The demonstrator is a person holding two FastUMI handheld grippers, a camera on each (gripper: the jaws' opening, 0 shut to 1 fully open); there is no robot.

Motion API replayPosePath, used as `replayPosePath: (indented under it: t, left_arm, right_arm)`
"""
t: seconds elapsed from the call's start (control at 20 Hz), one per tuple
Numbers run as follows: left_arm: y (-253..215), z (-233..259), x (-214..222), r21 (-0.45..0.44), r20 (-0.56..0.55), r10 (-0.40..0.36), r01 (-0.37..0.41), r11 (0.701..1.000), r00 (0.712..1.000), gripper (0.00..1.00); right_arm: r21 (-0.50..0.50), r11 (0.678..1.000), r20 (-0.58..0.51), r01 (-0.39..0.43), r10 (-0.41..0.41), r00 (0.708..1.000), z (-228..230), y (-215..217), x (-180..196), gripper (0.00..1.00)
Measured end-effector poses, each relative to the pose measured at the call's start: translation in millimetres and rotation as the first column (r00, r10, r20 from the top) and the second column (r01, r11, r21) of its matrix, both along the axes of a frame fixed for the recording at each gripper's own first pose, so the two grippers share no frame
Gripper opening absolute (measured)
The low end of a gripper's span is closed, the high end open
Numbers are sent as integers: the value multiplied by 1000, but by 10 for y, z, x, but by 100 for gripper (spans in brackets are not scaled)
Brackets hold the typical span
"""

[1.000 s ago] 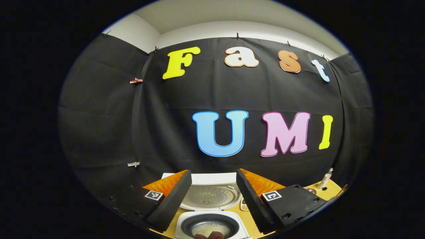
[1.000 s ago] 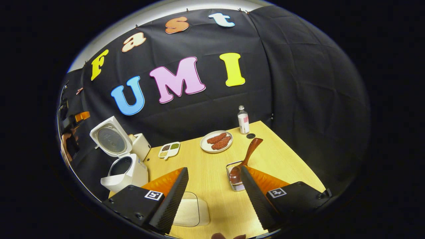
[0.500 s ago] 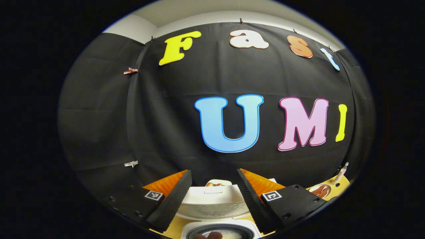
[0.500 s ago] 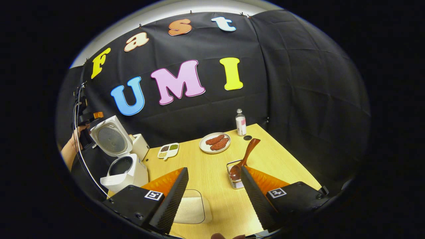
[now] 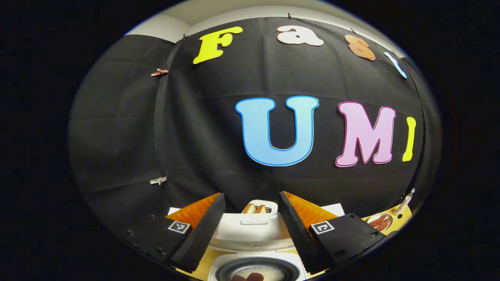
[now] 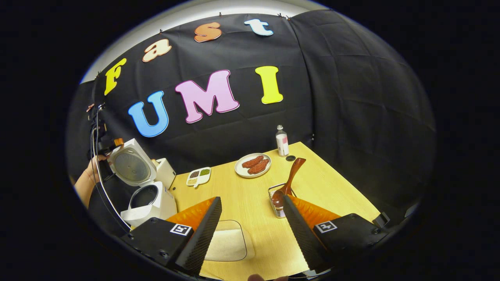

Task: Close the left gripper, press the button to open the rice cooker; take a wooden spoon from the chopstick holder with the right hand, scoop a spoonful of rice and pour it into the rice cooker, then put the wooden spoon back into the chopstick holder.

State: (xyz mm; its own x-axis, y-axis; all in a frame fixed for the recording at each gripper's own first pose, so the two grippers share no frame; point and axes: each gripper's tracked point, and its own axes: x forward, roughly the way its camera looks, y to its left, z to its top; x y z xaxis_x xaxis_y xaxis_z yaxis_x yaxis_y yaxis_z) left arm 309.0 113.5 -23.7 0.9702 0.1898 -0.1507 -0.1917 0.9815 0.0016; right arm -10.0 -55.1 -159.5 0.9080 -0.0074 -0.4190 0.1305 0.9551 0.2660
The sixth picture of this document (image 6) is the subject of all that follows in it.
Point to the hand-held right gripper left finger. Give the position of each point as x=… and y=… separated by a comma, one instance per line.
x=201, y=238

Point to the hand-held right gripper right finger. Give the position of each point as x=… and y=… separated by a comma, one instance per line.
x=302, y=234

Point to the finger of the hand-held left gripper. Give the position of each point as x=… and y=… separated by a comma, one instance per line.
x=118, y=142

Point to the brown wooden spoon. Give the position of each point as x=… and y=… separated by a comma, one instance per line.
x=293, y=175

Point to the white rice cooker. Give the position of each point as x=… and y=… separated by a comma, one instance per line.
x=156, y=199

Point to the red cloth clip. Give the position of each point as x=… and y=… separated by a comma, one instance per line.
x=90, y=107

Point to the white toaster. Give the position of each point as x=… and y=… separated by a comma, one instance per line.
x=168, y=175

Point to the white divided bean dish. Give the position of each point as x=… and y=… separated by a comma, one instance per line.
x=198, y=178

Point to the white round plate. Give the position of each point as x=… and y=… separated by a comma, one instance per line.
x=239, y=171

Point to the red sausage piece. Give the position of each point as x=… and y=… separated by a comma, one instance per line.
x=258, y=167
x=253, y=161

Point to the small clear bottle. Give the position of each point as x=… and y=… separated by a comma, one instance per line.
x=282, y=142

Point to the black backdrop cloth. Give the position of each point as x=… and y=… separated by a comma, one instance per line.
x=351, y=97

